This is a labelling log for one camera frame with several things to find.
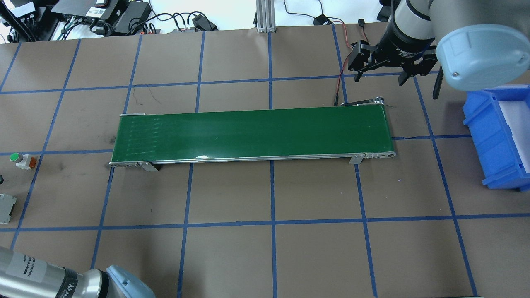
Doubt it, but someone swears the green push button switch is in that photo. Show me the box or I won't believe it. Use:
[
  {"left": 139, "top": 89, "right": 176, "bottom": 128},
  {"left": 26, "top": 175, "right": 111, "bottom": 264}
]
[{"left": 10, "top": 152, "right": 37, "bottom": 170}]

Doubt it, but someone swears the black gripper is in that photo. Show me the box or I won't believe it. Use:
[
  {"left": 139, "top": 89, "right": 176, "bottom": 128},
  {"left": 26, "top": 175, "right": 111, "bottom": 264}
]
[{"left": 347, "top": 25, "right": 438, "bottom": 86}]

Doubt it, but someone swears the green conveyor belt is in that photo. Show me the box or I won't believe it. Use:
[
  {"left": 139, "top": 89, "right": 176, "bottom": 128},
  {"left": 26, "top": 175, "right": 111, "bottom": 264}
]
[{"left": 109, "top": 103, "right": 396, "bottom": 171}]

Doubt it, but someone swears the aluminium frame post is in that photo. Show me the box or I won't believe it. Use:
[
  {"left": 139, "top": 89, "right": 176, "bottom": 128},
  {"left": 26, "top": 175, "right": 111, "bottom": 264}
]
[{"left": 255, "top": 0, "right": 277, "bottom": 33}]

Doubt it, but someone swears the black power adapter brick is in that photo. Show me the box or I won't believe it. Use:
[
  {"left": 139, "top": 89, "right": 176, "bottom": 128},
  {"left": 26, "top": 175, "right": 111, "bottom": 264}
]
[{"left": 112, "top": 1, "right": 152, "bottom": 36}]

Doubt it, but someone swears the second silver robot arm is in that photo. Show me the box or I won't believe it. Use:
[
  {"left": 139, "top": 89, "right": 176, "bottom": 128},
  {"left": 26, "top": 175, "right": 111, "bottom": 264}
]
[{"left": 0, "top": 247, "right": 155, "bottom": 298}]

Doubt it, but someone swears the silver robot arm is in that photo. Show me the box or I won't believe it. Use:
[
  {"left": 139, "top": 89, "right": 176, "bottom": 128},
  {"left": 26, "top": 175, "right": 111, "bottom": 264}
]
[{"left": 374, "top": 0, "right": 530, "bottom": 91}]

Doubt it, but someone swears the small black power adapter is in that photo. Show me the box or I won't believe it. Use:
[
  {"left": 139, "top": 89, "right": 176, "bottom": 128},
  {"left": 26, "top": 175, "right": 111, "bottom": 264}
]
[{"left": 192, "top": 14, "right": 218, "bottom": 32}]

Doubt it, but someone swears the blue plastic bin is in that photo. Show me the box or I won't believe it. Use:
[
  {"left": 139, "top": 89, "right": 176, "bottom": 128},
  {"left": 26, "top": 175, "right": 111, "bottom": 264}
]
[{"left": 463, "top": 84, "right": 530, "bottom": 191}]

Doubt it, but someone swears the white red circuit breaker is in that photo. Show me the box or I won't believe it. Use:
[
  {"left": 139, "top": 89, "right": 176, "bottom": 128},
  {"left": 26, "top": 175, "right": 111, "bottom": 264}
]
[{"left": 0, "top": 194, "right": 17, "bottom": 224}]

